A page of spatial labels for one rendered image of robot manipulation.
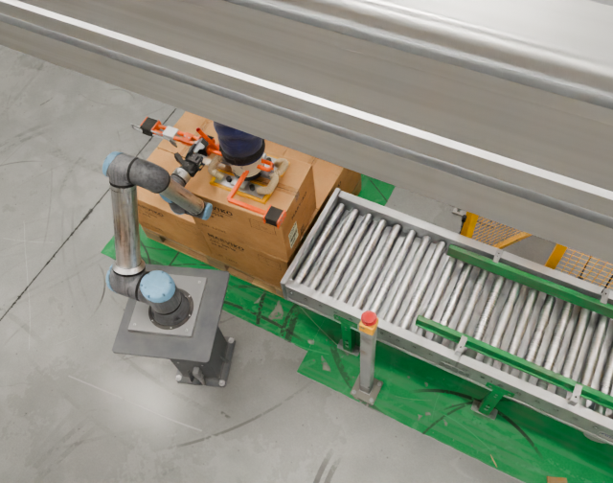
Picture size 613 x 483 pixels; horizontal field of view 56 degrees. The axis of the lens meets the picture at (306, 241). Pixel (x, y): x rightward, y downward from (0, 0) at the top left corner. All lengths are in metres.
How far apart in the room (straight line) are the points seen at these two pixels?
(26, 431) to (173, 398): 0.89
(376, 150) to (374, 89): 0.04
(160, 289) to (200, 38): 2.44
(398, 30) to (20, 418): 3.85
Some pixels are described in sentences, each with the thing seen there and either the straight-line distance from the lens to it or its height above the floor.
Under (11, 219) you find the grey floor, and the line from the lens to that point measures 4.77.
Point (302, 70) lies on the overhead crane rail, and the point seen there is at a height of 3.16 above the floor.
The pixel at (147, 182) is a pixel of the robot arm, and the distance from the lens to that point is 2.51.
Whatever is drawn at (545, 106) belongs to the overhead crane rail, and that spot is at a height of 3.18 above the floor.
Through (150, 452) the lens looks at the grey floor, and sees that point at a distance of 3.62.
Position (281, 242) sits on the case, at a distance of 3.09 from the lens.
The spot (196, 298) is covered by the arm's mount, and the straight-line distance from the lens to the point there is 2.99.
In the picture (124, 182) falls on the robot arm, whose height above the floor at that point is 1.47.
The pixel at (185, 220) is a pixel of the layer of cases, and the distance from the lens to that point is 3.55.
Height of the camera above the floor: 3.37
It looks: 59 degrees down
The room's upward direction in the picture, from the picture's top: 9 degrees counter-clockwise
